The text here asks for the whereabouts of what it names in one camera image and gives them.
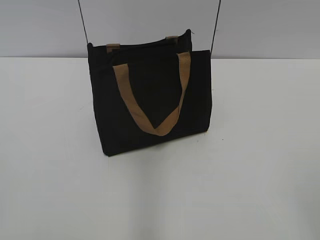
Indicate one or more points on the black canvas tote bag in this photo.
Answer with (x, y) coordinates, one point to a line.
(151, 93)

